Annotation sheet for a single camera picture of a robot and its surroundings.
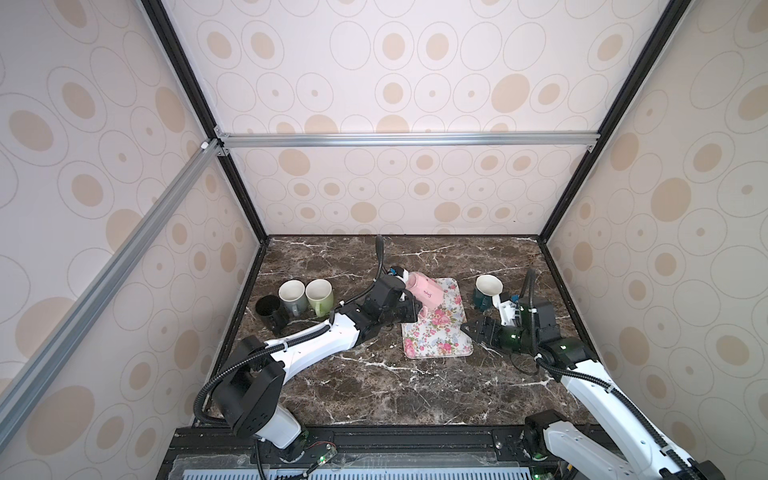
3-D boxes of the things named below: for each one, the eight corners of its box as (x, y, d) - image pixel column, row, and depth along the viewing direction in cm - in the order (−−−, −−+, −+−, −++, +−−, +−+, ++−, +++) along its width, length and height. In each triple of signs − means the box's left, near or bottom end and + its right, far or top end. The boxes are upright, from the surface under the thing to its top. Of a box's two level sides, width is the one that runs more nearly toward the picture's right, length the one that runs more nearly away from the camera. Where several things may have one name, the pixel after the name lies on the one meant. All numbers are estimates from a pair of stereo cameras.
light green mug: (309, 318, 99) (302, 301, 91) (313, 297, 105) (307, 279, 97) (334, 318, 99) (329, 301, 91) (337, 297, 105) (333, 279, 97)
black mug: (261, 336, 95) (249, 321, 87) (269, 311, 101) (258, 294, 93) (285, 336, 95) (275, 321, 87) (291, 311, 101) (283, 294, 93)
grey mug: (281, 308, 101) (271, 290, 93) (299, 293, 105) (292, 275, 97) (300, 325, 97) (292, 308, 89) (319, 309, 101) (312, 292, 93)
